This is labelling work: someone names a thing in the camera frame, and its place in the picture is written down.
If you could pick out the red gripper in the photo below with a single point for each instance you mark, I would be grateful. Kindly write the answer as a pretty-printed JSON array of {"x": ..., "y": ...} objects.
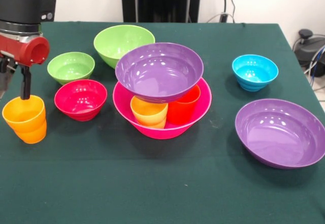
[{"x": 23, "y": 50}]

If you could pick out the orange cup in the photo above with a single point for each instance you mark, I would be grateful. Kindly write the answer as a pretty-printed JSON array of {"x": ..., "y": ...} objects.
[{"x": 25, "y": 125}]

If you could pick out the yellow cup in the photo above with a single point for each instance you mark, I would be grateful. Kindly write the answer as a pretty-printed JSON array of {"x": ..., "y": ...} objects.
[{"x": 148, "y": 114}]

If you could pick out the purple bowl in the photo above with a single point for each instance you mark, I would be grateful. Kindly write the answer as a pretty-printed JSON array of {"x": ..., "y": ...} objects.
[
  {"x": 279, "y": 135},
  {"x": 160, "y": 76}
]

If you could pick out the red cup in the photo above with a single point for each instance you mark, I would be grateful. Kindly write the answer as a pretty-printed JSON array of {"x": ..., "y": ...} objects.
[{"x": 182, "y": 112}]

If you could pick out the large pink bowl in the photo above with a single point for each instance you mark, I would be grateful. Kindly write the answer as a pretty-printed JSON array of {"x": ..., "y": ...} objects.
[{"x": 203, "y": 102}]

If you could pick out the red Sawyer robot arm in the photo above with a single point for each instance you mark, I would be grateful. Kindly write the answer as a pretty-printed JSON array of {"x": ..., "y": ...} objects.
[{"x": 23, "y": 5}]

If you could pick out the small green bowl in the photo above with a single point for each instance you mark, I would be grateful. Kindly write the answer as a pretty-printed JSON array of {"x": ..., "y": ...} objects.
[{"x": 71, "y": 67}]

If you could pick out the small red bowl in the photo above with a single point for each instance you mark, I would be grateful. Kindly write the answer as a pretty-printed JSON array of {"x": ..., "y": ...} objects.
[{"x": 81, "y": 99}]

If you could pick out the large green bowl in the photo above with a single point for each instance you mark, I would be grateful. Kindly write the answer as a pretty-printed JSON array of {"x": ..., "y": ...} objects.
[{"x": 116, "y": 41}]

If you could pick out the dark green tablecloth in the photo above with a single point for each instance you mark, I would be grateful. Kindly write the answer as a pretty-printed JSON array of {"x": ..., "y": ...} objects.
[{"x": 152, "y": 183}]

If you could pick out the blue bowl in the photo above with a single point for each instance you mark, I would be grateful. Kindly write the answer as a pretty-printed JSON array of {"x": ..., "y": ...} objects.
[{"x": 255, "y": 72}]

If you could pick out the black floor stand base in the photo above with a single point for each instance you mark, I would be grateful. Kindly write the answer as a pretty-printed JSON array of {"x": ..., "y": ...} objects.
[{"x": 308, "y": 46}]

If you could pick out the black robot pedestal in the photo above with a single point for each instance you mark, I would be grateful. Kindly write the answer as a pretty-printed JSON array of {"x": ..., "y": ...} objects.
[{"x": 162, "y": 0}]

